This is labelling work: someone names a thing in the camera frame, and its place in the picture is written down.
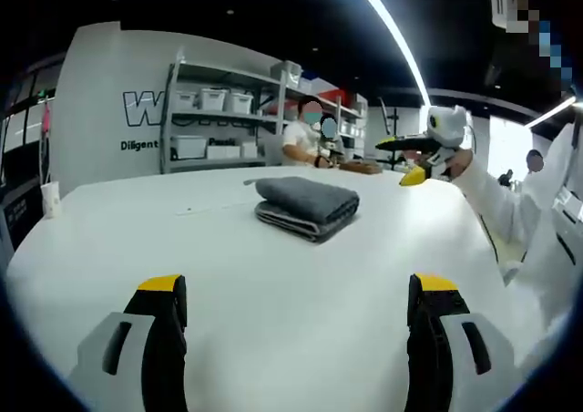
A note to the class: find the grey towel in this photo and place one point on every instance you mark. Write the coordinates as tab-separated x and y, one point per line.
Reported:
305	204

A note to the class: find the brown flat object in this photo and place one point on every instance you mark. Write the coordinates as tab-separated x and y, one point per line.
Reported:
362	167

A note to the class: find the person's right hand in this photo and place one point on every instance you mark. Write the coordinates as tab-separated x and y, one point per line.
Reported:
459	160

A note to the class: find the short ceiling light strip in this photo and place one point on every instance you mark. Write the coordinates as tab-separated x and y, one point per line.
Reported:
551	111

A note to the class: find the long ceiling light strip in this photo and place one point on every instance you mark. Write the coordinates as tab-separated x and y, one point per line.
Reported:
396	33

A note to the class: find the white chest-worn device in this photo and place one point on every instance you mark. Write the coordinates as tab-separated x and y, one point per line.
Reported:
567	204

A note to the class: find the grey metal shelving unit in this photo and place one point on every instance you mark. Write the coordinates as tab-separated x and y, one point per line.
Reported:
273	81

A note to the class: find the person's torso in white clothing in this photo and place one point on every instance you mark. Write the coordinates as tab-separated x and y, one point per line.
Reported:
555	248

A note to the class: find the white paper cup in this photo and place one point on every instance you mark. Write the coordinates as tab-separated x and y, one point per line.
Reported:
51	200

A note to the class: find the dark cabinet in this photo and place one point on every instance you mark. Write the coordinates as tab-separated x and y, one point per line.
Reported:
18	216

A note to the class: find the group of white storage bins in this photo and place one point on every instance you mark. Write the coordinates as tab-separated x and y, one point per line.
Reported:
214	99

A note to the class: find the pink hanging object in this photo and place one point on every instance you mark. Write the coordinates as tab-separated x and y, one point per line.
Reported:
46	118

